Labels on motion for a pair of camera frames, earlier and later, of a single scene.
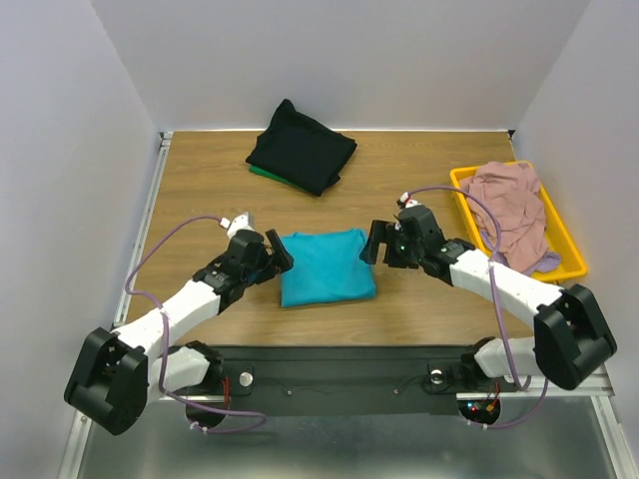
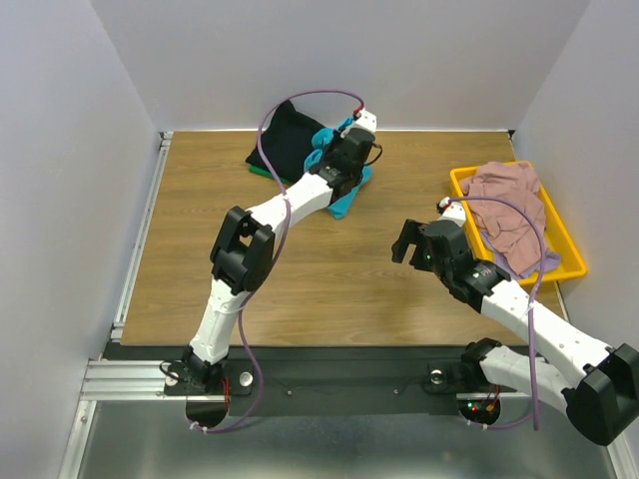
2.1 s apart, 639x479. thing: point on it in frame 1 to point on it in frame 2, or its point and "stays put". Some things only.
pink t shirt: (513, 192) stays put
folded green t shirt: (261, 172) stays put
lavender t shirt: (548, 261) stays put
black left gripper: (281, 258) to (338, 139)
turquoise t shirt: (327, 266) to (320, 142)
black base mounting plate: (339, 380) stays put
